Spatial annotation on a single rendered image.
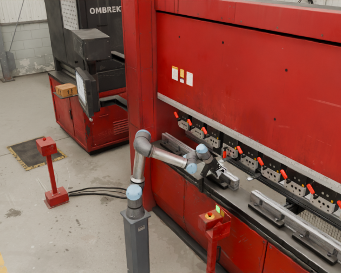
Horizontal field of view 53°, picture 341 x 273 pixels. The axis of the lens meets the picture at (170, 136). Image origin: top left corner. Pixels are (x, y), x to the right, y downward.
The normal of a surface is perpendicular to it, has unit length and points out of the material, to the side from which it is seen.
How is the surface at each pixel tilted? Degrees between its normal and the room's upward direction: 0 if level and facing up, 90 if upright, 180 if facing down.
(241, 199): 0
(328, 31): 90
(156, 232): 0
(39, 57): 90
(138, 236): 90
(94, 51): 90
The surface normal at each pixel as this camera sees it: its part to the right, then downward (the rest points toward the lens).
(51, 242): 0.00, -0.89
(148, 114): 0.58, 0.36
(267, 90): -0.82, 0.25
